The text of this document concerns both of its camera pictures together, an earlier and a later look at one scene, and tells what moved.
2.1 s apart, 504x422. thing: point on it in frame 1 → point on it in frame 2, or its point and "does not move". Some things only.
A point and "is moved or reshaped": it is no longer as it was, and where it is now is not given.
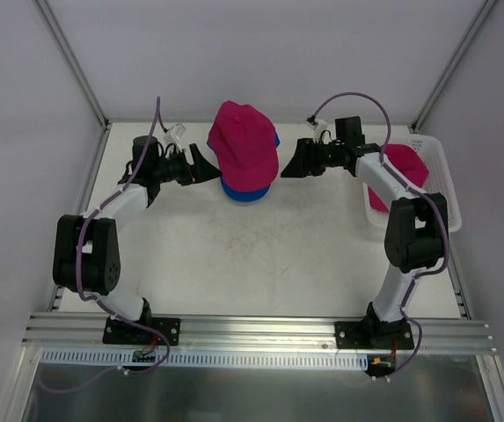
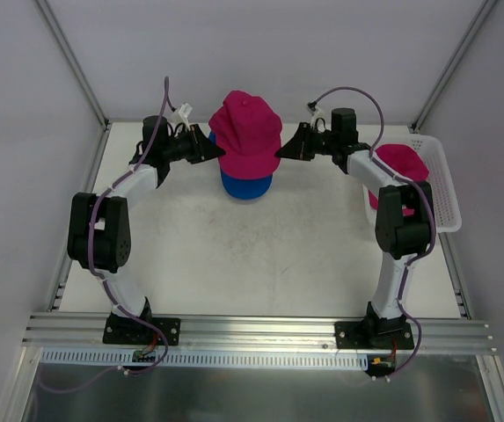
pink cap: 408,163 does not move
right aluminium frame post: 451,65 does not move
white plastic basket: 432,152 does not move
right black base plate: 373,335 does not move
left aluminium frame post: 73,61 does not move
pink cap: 244,142 is moved or reshaped
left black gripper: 191,166 → 196,146
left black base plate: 120,332 does not move
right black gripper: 311,156 → 305,141
